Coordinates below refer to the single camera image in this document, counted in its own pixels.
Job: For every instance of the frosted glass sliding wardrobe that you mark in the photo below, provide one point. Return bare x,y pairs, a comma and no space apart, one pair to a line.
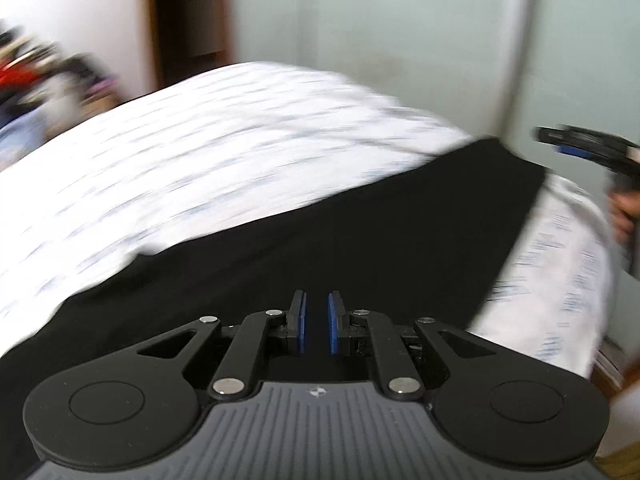
375,20

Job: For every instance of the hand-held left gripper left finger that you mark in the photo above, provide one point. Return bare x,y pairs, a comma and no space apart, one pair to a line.
302,325

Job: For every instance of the black pants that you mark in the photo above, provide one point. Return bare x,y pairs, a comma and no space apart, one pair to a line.
350,220

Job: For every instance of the person's right hand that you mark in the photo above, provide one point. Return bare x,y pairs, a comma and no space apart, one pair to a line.
627,220

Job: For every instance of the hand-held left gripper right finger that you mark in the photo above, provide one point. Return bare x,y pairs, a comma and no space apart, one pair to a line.
333,325

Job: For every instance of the light blue cloth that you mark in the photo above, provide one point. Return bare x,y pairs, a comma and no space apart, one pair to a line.
20,135

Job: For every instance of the white printed bed sheet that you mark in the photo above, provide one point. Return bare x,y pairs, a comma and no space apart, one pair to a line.
200,160

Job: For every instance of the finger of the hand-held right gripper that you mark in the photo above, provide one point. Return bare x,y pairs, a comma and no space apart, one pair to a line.
575,140

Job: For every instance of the wooden open cabinet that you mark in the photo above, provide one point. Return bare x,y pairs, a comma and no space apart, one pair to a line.
190,15

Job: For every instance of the pile of clothes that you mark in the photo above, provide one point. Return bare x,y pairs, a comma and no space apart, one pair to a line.
35,70

